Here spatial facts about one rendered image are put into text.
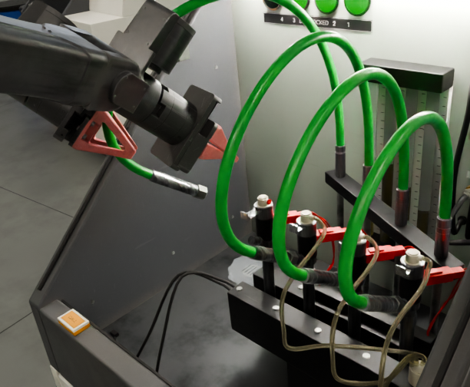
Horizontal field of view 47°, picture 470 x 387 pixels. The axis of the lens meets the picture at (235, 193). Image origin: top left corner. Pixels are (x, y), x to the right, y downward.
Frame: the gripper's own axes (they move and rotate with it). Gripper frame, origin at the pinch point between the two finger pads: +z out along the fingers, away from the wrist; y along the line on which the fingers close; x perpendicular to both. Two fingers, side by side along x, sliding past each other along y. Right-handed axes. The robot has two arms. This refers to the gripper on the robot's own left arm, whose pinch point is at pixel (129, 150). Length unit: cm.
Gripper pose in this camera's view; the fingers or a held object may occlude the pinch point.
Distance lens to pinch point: 78.0
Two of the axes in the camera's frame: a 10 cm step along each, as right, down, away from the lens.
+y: -1.0, -2.5, 9.6
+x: -5.8, 8.0, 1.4
